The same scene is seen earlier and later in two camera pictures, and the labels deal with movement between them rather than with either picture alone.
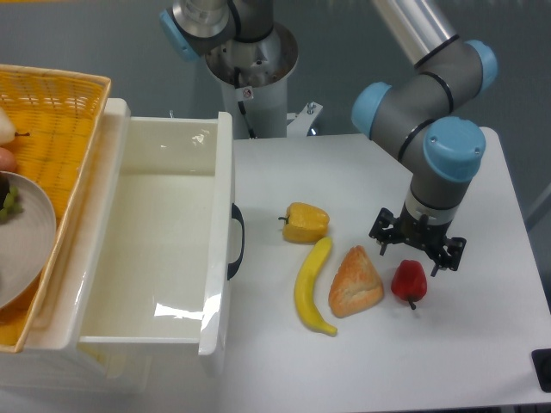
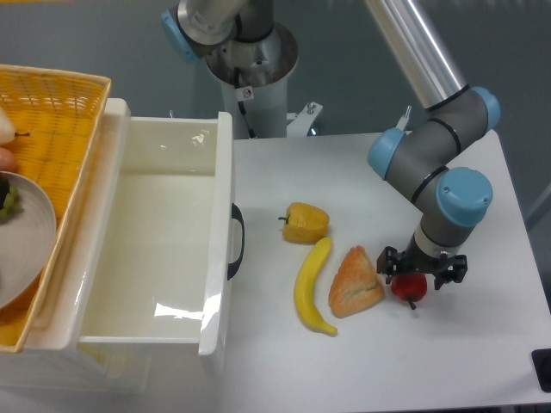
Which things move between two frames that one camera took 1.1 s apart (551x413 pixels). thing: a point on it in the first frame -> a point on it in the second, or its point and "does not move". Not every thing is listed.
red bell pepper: (409, 281) does not move
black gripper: (421, 231) -> (416, 259)
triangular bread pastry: (355, 286) does not move
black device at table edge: (541, 360) does not move
